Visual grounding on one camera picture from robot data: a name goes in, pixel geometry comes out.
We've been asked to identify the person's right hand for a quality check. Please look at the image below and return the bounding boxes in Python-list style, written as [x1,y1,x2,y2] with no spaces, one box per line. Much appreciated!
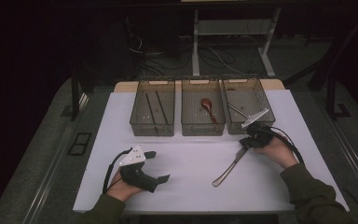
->
[254,136,298,170]

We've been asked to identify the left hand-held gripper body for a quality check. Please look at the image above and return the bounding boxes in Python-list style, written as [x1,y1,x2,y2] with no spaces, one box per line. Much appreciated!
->
[117,144,159,193]

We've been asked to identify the person's left hand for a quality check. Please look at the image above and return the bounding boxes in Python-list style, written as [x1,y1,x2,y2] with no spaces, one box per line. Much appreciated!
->
[105,170,145,203]

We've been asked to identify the white metal desk frame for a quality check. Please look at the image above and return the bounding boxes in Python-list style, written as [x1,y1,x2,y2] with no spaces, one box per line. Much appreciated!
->
[191,7,282,78]

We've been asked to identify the tangle of floor cables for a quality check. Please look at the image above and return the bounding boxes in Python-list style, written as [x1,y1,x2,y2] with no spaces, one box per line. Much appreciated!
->
[125,15,253,77]

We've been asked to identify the silver fork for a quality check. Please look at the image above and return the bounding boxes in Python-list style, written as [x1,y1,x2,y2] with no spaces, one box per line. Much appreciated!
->
[227,104,250,119]

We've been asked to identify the dark slanted stand leg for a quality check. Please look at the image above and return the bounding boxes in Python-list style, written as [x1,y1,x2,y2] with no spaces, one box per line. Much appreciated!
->
[282,8,358,92]

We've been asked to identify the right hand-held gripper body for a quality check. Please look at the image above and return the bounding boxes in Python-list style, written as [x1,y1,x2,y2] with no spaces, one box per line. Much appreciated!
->
[240,107,275,149]

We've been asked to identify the black metal stand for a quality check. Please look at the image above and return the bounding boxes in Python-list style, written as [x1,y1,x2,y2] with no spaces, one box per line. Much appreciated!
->
[60,69,82,122]
[325,74,352,120]

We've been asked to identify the metal floor rail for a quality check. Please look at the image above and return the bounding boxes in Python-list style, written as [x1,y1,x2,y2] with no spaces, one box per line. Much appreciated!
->
[327,116,358,203]
[21,92,90,224]

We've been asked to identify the white table cover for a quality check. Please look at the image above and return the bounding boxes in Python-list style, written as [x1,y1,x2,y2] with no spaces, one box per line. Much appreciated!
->
[73,89,351,214]

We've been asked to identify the brown wooden spoon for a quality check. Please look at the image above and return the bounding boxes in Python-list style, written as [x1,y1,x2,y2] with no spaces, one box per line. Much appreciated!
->
[200,97,219,125]

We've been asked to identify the smoky clear plastic bin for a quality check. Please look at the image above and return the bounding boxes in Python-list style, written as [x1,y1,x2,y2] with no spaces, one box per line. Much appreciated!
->
[222,76,276,135]
[130,77,176,137]
[180,77,227,137]

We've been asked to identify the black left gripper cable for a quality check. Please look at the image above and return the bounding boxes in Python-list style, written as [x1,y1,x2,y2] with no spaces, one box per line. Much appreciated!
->
[102,147,133,194]

